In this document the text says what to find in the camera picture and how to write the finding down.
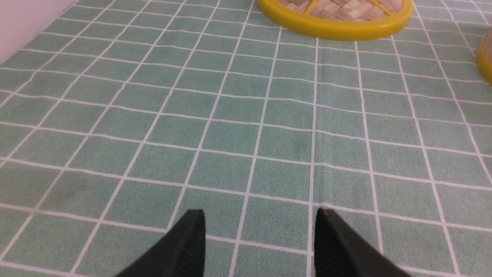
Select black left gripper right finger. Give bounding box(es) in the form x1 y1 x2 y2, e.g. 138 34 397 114
314 208 409 277

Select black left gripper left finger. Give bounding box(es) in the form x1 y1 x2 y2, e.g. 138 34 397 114
116 209 206 277

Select green checkered tablecloth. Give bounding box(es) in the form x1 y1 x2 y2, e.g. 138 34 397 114
0 0 492 277

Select yellow bamboo steamer lid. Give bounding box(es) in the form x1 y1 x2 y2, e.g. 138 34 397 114
257 0 414 42

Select yellow bamboo steamer basket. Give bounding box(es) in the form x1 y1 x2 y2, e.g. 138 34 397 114
475 26 492 86

